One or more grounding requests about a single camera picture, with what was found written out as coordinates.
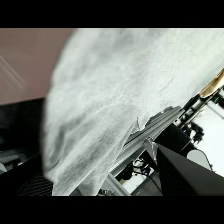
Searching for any white garment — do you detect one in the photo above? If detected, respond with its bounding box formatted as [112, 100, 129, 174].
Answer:
[41, 28, 224, 197]

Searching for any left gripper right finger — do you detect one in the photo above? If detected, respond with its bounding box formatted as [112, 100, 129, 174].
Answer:
[155, 143, 224, 197]

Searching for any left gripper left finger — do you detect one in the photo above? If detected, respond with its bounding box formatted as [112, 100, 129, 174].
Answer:
[0, 155, 55, 197]

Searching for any silver frame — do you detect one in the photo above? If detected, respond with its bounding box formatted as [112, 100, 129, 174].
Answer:
[99, 105, 189, 197]

